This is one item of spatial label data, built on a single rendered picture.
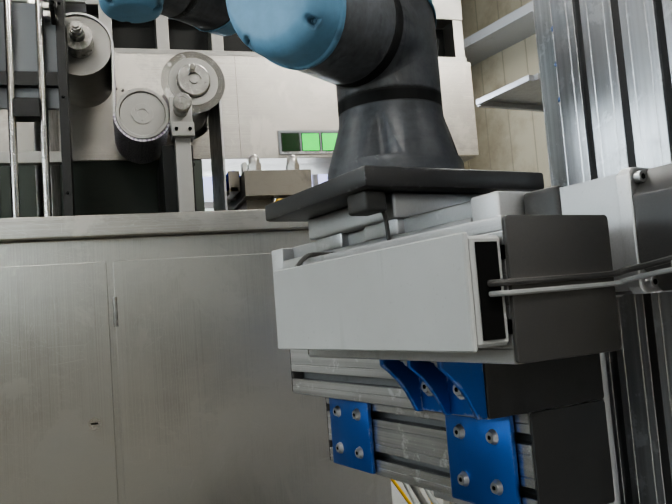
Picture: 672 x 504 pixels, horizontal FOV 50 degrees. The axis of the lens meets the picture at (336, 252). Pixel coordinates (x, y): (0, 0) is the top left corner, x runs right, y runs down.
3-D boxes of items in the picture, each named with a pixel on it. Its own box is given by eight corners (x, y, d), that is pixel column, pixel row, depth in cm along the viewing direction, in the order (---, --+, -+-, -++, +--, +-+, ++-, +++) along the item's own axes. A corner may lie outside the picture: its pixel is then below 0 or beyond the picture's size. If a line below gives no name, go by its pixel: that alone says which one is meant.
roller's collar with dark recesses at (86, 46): (62, 48, 157) (61, 20, 158) (64, 58, 163) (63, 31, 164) (93, 49, 159) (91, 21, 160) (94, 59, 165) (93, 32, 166)
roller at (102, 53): (47, 74, 162) (44, 14, 163) (58, 107, 186) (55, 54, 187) (112, 75, 166) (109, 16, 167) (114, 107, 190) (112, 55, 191)
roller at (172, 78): (169, 105, 167) (166, 56, 168) (164, 133, 192) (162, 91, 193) (219, 105, 170) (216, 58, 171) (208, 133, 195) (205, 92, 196)
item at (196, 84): (182, 97, 166) (173, 66, 167) (181, 100, 168) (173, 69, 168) (214, 91, 169) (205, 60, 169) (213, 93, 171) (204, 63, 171)
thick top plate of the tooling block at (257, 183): (245, 196, 167) (244, 170, 167) (224, 220, 205) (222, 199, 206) (312, 194, 171) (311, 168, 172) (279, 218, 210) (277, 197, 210)
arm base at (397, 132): (495, 177, 77) (486, 86, 78) (375, 173, 70) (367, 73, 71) (412, 201, 90) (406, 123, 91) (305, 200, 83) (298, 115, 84)
